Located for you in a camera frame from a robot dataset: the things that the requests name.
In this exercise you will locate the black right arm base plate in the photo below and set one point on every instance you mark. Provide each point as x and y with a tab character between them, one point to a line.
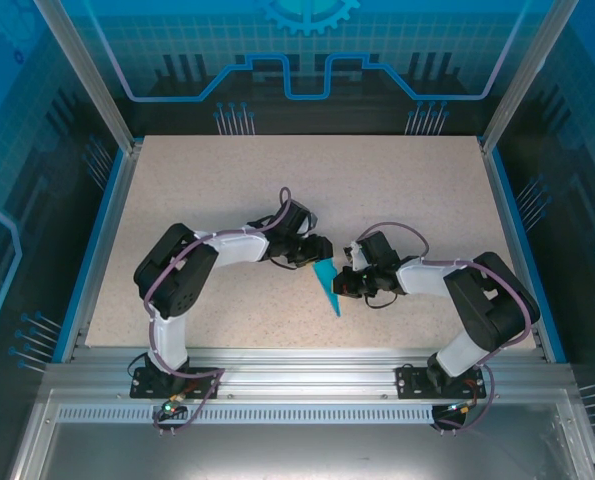
409	382

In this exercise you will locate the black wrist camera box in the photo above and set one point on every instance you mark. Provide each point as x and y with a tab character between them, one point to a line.
378	250
299	217

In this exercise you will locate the aluminium mounting rail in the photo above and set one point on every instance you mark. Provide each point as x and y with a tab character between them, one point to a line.
302	372

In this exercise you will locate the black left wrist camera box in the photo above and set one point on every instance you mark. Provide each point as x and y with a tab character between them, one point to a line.
299	217

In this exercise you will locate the grey metal tray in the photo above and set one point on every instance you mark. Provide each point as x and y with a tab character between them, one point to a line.
302	450

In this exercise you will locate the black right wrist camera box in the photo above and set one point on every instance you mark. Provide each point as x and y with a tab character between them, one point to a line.
378	250

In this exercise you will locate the aluminium frame post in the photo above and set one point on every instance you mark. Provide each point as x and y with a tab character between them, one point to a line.
522	75
94	75

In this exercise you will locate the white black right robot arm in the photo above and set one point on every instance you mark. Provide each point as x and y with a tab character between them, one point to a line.
422	277

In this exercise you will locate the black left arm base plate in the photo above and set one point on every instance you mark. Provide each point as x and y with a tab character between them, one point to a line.
142	387

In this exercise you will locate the blue paper sheet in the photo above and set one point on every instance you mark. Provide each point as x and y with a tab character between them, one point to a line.
324	275

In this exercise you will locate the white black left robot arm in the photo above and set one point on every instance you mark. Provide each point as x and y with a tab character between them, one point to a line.
242	248

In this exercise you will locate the aluminium side rail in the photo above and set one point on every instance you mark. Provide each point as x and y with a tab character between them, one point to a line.
102	250
501	190

